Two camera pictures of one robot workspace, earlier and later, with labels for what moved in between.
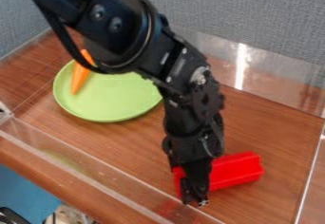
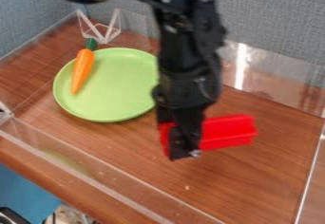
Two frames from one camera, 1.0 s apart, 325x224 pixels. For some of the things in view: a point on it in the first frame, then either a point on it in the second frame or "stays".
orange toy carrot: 80,72 stays
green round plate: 111,97 stays
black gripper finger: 195,183 to 186,134
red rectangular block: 229,170 to 221,131
